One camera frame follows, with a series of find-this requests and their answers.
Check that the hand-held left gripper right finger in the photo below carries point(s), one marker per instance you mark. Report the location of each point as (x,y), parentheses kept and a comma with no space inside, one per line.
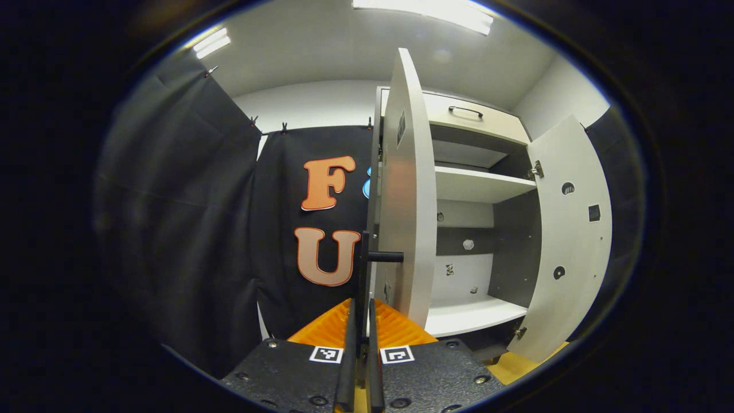
(375,378)

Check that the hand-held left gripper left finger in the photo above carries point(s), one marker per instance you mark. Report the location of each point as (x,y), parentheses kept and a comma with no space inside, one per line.
(347,378)

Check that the white cabinet door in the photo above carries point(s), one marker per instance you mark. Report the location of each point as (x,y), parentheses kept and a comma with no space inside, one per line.
(573,241)
(410,189)

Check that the white double-door shoe cabinet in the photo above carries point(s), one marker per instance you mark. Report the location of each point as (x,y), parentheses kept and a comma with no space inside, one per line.
(459,115)

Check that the white cabinet shelf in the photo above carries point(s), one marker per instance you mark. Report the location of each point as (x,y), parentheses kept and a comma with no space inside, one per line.
(476,184)
(470,315)

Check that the metal door hinge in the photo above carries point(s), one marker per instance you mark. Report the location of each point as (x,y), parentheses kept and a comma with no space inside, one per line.
(520,332)
(536,170)

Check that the black backdrop cloth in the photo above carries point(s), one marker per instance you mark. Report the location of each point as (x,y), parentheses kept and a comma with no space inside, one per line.
(172,229)

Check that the small ceiling light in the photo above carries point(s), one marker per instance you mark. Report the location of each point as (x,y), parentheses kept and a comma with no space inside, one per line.
(211,43)

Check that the large ceiling light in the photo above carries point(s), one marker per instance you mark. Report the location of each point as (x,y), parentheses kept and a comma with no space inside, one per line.
(424,11)

